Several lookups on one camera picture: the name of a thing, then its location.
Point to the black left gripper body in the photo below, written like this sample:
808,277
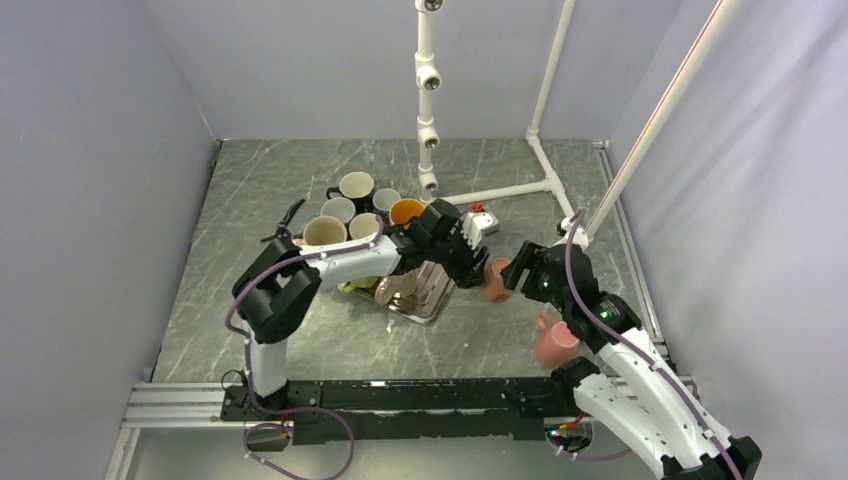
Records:
455,253

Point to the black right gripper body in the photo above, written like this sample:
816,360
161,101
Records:
536,284

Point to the clear glass mug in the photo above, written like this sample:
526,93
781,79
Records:
405,211

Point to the terracotta brown mug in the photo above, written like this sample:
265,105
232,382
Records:
494,290

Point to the grey blue mug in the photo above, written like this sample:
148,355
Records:
383,200

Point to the yellow mug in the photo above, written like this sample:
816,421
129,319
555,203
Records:
364,225

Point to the lime green faceted mug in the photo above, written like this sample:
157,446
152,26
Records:
361,283

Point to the black white-lined mug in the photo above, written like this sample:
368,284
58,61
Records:
359,187

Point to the blue floral mug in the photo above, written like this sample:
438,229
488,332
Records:
340,208

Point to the beige teal patterned mug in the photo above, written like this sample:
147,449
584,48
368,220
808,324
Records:
324,230

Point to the pink lidded cup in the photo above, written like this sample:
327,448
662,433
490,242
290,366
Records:
397,286

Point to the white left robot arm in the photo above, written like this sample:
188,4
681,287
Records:
273,296

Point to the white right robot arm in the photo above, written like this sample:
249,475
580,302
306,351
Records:
662,422

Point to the pink mug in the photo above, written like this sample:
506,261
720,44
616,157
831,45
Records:
554,345

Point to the steel serving tray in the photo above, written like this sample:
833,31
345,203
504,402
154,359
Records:
425,304

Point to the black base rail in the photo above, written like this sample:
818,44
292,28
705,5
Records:
319,411

